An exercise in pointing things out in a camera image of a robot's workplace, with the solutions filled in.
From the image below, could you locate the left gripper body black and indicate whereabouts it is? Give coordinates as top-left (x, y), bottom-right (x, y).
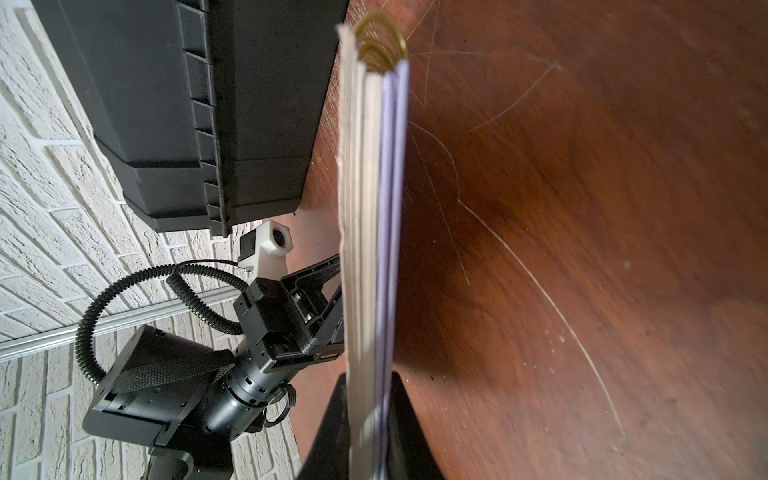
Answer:
top-left (234, 278), bottom-right (344, 368)

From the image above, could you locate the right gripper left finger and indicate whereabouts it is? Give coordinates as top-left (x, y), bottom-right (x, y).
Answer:
top-left (297, 374), bottom-right (350, 480)

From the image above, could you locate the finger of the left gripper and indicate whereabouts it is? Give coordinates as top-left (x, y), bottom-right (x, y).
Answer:
top-left (280, 254), bottom-right (344, 348)

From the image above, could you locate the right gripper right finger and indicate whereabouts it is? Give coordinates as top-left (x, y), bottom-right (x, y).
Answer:
top-left (386, 372), bottom-right (444, 480)

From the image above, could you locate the purple calendar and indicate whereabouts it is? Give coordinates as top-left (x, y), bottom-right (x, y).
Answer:
top-left (336, 10), bottom-right (410, 479)

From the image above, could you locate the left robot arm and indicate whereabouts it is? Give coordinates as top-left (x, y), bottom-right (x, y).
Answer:
top-left (75, 256), bottom-right (344, 479)

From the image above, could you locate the black plastic toolbox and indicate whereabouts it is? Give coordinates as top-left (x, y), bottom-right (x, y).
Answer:
top-left (34, 0), bottom-right (348, 236)

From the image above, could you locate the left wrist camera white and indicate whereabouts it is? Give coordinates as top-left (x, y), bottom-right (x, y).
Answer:
top-left (237, 220), bottom-right (293, 280)

